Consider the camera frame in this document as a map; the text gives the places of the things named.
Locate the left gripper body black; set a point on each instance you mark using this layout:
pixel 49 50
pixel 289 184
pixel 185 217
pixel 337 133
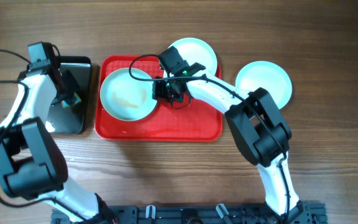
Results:
pixel 70 86

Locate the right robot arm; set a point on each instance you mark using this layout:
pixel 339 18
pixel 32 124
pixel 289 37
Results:
pixel 258 128

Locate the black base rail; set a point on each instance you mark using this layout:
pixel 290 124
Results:
pixel 304 212

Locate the light blue plate bottom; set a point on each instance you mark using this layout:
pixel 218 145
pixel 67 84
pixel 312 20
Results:
pixel 268 76

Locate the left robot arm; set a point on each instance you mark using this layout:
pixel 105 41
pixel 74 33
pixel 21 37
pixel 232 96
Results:
pixel 32 168

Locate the light blue plate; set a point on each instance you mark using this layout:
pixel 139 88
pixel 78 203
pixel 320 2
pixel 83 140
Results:
pixel 268 76
pixel 126 94
pixel 195 50

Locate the red plastic tray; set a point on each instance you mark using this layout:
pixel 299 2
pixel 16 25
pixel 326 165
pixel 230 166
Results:
pixel 193 121

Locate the light blue plate top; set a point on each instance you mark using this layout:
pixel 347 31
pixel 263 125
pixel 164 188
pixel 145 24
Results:
pixel 195 50

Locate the black rectangular water tray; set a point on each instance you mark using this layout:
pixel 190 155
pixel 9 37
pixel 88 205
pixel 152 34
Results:
pixel 71 120

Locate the green yellow sponge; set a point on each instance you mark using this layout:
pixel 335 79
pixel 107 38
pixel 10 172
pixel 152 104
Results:
pixel 71 100

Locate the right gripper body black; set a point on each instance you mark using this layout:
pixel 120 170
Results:
pixel 164 89

